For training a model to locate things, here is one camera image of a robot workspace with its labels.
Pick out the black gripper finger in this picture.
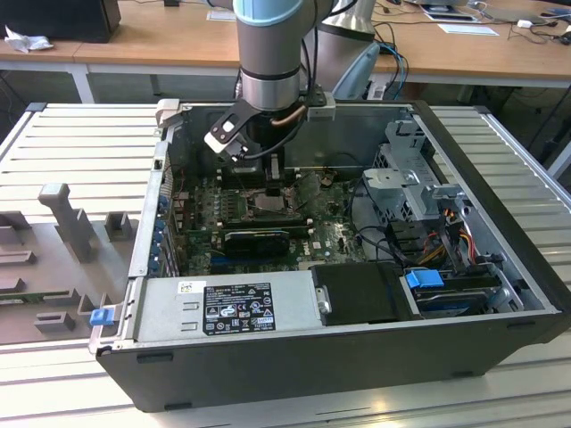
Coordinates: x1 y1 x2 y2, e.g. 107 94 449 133
263 151 287 196

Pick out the metal socket cover frame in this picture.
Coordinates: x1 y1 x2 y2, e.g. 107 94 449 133
244 188 299 216

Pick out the CPU socket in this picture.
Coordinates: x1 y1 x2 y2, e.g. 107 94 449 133
240 186 299 218

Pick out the black graphics card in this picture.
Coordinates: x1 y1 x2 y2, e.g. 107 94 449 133
221 228 291 259

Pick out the green motherboard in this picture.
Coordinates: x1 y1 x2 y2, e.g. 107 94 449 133
171 171 371 277

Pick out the wooden desk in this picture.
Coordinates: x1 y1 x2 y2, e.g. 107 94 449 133
0 0 571 89

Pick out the grey metal drive cage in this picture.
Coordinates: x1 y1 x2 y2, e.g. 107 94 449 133
361 119 466 225

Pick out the black plastic shroud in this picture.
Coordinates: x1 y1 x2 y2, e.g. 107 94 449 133
310 262 423 327

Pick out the grey power supply unit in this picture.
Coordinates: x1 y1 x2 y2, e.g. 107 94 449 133
132 269 323 342

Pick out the blue disk carrier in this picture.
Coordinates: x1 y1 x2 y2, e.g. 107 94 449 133
404 267 444 292

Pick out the black open PC case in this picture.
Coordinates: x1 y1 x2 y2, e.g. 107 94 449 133
88 98 564 414

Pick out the hard disk drive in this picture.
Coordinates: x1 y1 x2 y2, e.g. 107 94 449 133
414 289 488 318

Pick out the black box on desk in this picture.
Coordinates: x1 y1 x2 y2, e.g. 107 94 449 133
0 0 122 45

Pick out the grey parts rack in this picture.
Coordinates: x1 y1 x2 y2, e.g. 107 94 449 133
0 182 136 345

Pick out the crumpled white paper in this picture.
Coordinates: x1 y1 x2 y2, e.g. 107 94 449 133
4 23 55 54

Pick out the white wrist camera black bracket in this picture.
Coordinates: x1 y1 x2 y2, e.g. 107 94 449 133
203 99 259 156

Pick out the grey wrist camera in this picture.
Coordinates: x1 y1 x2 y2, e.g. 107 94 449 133
306 90 337 122

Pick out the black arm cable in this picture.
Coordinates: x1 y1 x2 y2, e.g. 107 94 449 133
299 25 323 97

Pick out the black looped cable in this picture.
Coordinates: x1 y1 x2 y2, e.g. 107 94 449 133
349 177 405 265

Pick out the grey case latch handle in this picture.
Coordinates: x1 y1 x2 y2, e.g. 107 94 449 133
154 98 181 131

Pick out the blue cable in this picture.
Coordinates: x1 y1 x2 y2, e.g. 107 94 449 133
378 42 410 86

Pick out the yellow red wire bundle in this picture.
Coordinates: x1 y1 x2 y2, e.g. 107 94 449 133
418 225 475 265

